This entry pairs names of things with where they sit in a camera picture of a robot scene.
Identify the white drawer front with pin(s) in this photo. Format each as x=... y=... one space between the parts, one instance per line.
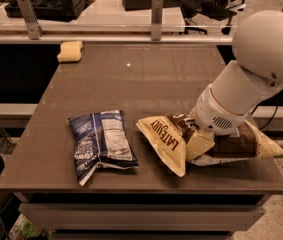
x=124 y=217

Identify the metal rail bracket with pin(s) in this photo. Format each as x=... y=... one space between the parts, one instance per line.
x=34 y=29
x=156 y=19

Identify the green bag under table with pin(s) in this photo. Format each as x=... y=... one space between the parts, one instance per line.
x=24 y=229

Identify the blue chip bag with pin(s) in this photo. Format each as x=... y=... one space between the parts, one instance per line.
x=100 y=141

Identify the brown chip bag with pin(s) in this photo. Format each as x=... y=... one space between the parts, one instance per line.
x=168 y=136

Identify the black office chair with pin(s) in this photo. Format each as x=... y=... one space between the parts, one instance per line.
x=214 y=9

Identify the left metal rail bracket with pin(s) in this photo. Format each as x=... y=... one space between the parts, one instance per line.
x=34 y=29

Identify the right metal rail bracket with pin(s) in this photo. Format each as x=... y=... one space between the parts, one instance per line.
x=156 y=19

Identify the black tray on back desk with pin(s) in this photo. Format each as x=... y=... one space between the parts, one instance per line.
x=58 y=10

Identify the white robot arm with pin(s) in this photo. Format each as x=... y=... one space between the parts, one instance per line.
x=254 y=75

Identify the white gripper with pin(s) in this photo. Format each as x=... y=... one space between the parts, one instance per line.
x=215 y=113

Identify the yellow sponge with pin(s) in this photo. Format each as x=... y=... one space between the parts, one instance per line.
x=70 y=51

